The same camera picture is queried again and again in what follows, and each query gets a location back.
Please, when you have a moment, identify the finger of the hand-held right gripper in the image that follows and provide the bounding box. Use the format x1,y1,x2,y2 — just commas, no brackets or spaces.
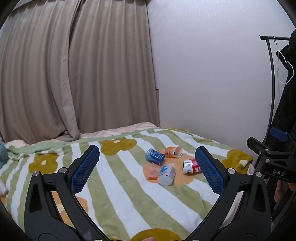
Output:
247,127,296,164

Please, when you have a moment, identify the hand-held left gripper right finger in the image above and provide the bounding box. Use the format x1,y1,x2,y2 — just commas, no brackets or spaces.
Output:
185,146,271,241

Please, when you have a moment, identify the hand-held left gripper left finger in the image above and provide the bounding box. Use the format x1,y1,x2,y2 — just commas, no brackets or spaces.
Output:
24,145,109,241

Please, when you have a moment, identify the red and white cup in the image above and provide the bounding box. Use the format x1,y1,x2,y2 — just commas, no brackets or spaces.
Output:
183,159,202,175

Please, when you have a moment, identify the orange printed cup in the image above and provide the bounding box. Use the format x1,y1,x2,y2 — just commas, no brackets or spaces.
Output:
165,146,184,159

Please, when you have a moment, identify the grey cup with blue label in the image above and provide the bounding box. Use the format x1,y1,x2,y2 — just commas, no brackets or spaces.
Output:
157,164,176,186

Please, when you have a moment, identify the blue printed cup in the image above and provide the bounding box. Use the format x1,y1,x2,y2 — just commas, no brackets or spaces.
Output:
145,148,165,166

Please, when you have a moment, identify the person's right hand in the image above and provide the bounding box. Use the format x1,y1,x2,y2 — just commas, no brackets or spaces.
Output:
274,178,296,204

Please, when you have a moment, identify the black hanging garment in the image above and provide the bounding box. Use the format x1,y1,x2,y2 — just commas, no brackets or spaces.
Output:
269,30,296,142

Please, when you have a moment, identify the green striped flower blanket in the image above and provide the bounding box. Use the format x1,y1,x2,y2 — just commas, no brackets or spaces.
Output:
0,127,253,241

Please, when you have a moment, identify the black clothes rack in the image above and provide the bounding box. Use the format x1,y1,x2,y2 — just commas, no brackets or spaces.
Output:
259,35,296,149

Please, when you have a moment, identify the teal plush toy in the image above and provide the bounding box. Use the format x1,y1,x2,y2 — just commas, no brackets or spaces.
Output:
0,140,9,168

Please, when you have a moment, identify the beige curtain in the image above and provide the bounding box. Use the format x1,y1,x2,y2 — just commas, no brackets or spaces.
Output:
0,0,161,143

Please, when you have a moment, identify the white wire hanger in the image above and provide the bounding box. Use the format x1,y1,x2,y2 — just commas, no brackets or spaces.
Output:
276,49,295,85

